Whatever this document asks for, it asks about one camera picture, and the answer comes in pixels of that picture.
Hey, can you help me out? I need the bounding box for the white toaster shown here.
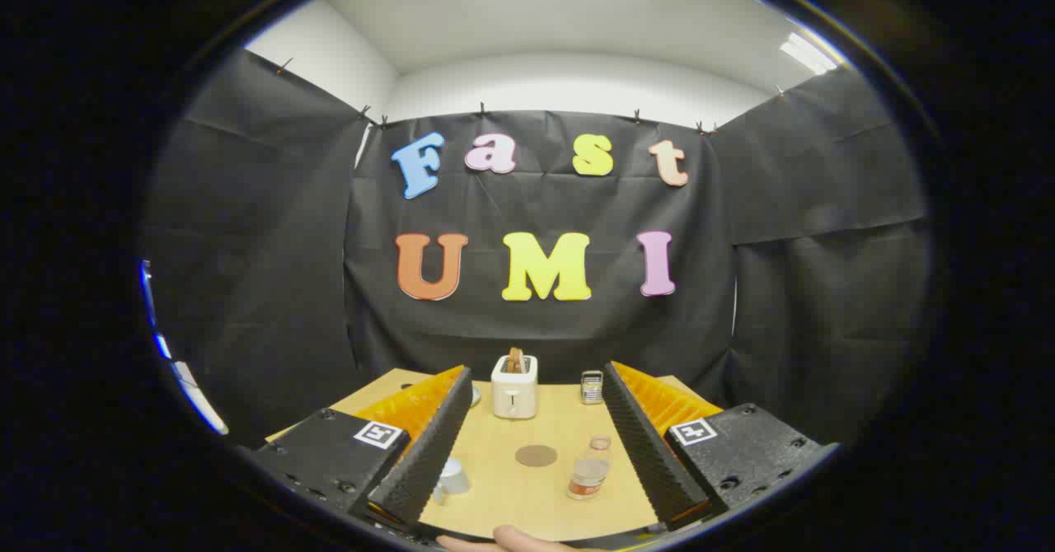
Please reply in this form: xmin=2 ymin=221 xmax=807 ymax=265
xmin=492 ymin=355 xmax=539 ymax=420

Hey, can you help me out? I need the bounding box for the small ceiling light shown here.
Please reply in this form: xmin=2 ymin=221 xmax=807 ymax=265
xmin=779 ymin=31 xmax=840 ymax=76

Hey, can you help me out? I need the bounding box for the wooden table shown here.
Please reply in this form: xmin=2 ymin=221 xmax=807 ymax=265
xmin=264 ymin=368 xmax=726 ymax=541

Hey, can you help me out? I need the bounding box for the white cup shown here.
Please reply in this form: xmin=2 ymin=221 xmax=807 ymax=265
xmin=431 ymin=456 xmax=471 ymax=506

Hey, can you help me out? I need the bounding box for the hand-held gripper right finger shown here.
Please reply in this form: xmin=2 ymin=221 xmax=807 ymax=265
xmin=602 ymin=361 xmax=842 ymax=532

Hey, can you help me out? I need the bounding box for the clear juice bottle red label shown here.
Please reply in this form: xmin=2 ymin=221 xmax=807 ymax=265
xmin=566 ymin=435 xmax=612 ymax=501

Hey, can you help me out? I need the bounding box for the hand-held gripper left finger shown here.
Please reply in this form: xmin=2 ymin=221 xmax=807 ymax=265
xmin=247 ymin=364 xmax=475 ymax=528

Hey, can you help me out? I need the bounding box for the black backdrop cloth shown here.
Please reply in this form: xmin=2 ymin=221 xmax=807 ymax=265
xmin=140 ymin=48 xmax=932 ymax=446

